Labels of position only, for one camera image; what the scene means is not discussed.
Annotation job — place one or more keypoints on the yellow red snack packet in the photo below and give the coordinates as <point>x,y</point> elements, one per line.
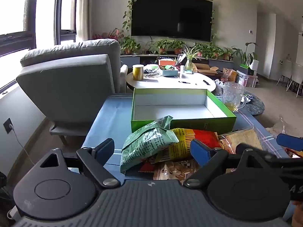
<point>180,144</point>

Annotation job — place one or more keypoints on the green cardboard box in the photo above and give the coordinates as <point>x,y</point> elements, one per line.
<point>180,108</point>

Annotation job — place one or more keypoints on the dark tv cabinet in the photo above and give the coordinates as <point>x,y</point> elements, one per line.
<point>132,60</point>

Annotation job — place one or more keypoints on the orange box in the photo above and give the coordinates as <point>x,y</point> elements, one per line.
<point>167,62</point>

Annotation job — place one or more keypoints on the black framed window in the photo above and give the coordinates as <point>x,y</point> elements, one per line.
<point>58,11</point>

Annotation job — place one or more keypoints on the large leaf plant white pot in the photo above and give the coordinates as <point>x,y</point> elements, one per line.
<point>254,63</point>

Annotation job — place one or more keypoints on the glass mug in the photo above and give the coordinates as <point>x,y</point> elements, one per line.
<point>233,94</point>

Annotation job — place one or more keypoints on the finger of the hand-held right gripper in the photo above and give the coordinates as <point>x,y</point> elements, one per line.
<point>288,164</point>
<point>290,141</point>

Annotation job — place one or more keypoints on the red flower decoration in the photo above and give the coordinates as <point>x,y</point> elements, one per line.
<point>113,34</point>

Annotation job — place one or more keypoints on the green snack packet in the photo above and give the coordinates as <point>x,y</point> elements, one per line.
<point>144,144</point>

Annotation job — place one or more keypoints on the yellow can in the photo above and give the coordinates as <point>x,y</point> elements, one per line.
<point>137,72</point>

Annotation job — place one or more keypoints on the clear plastic bag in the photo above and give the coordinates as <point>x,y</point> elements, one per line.
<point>274,128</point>

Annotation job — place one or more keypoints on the light blue basket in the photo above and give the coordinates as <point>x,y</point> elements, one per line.
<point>169,73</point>

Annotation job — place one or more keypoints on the white coffee table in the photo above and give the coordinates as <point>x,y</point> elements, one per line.
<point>165,81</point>

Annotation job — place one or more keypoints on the clear bread packet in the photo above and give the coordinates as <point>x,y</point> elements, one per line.
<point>241,136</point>

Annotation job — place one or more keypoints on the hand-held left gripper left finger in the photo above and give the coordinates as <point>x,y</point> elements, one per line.
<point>105,147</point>

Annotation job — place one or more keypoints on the clear storage box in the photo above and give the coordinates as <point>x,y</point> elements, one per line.
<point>247,80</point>

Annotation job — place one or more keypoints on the blue striped tablecloth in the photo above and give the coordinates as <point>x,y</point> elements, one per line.
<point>113,118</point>

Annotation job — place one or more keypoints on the orange plastic bag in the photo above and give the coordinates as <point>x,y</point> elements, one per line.
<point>229,75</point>

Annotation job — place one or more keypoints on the red phone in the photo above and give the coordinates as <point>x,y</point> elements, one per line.
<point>293,152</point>

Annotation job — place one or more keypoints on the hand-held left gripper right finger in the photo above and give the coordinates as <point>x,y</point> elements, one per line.
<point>200,151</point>

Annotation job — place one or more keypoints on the black television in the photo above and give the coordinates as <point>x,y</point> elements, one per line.
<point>170,16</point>

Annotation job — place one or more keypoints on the black wall socket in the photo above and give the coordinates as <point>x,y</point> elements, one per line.
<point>8,125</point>

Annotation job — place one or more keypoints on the green hanging vine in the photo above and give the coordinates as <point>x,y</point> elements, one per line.
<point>127,14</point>

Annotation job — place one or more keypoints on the white dining chair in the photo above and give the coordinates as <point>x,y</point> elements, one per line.
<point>297,73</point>
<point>286,68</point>

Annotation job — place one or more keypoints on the person's right hand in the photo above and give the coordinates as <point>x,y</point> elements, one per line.
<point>298,215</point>

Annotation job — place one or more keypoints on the brown snack packet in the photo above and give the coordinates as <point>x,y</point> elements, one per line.
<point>170,170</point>

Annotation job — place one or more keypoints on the row of potted plants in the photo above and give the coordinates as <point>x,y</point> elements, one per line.
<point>129,45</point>

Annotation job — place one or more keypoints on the red checkered snack packet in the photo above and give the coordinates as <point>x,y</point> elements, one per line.
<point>145,166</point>

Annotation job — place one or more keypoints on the spider plant in glass vase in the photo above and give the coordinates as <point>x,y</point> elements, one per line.
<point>189,62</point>

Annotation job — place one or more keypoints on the open cardboard box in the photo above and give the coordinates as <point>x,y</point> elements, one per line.
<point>206,69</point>

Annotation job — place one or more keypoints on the pale curtain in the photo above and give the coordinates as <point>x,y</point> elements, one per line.
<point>82,11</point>

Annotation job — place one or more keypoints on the green black box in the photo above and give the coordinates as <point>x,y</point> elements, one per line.
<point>246,69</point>

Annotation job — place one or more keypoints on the grey armchair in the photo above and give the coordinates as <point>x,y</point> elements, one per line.
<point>71,85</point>

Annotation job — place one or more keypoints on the dark marble round table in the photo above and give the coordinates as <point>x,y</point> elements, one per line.
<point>254,105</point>

